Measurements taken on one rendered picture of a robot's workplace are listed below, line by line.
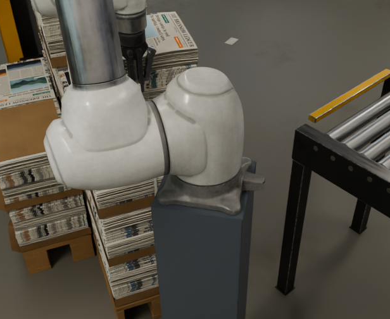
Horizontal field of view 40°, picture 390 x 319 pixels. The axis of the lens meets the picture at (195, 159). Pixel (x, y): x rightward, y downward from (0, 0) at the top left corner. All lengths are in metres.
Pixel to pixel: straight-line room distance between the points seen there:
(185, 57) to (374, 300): 1.27
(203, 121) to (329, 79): 2.63
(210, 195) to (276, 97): 2.27
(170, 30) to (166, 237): 0.74
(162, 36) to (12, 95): 0.92
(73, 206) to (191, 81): 1.26
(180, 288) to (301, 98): 2.20
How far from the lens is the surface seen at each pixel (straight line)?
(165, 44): 1.62
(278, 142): 2.99
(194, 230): 1.18
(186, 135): 1.01
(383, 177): 1.60
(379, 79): 2.00
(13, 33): 3.18
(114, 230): 1.76
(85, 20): 0.96
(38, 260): 2.37
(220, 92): 1.01
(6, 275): 2.46
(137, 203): 1.70
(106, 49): 0.97
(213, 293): 1.33
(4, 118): 2.25
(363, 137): 1.74
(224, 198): 1.13
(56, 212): 2.20
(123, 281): 1.96
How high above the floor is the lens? 1.80
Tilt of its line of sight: 39 degrees down
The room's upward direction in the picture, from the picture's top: 1 degrees counter-clockwise
